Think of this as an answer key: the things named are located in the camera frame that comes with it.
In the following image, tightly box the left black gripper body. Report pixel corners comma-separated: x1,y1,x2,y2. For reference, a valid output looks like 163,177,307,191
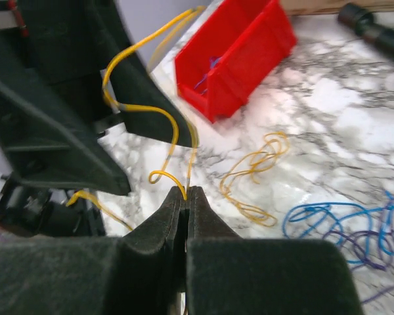
0,1,121,131

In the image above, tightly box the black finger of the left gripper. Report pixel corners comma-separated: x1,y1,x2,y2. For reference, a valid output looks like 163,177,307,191
0,73,131,195
91,1,192,147

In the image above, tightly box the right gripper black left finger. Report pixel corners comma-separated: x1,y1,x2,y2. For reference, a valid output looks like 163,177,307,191
121,187,186,314

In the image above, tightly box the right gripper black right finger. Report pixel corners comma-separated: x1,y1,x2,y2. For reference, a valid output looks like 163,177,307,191
185,186,242,314

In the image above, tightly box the yellow cable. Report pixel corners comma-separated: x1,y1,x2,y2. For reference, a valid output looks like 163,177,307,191
219,131,290,228
65,5,208,232

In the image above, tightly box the purple cable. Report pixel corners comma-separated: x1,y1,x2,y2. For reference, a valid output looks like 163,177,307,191
324,196,394,305

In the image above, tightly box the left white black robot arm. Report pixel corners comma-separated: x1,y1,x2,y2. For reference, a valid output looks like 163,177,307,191
0,1,192,237

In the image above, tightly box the red plastic bin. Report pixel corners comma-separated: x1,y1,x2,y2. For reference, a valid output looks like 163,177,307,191
175,1,297,122

